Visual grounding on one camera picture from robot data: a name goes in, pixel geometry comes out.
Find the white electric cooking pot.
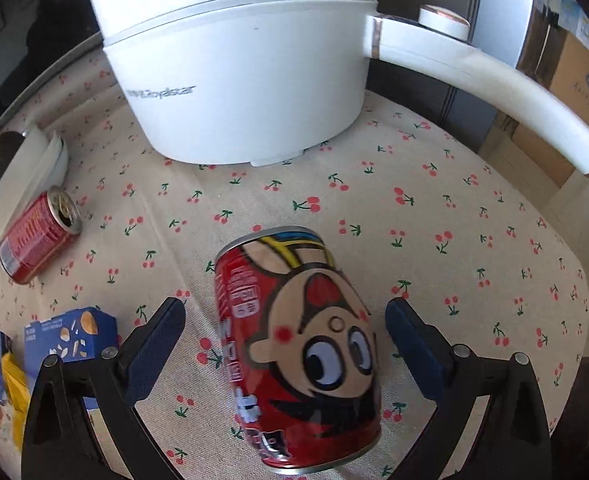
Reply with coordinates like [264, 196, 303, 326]
[76, 0, 589, 178]

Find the white plate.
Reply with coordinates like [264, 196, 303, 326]
[49, 137, 71, 196]
[42, 131, 66, 191]

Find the cherry print tablecloth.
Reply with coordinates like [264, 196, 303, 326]
[0, 47, 589, 480]

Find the white ceramic bowl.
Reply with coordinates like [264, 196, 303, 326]
[0, 125, 58, 238]

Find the red cartoon drink can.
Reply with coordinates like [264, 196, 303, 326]
[213, 226, 383, 476]

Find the yellow sponge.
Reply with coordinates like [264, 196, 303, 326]
[0, 352, 31, 453]

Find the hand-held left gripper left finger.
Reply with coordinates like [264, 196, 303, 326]
[22, 297, 188, 480]

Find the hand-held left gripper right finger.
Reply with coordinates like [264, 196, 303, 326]
[385, 296, 555, 480]

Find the grey refrigerator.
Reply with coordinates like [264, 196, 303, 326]
[375, 0, 540, 126]

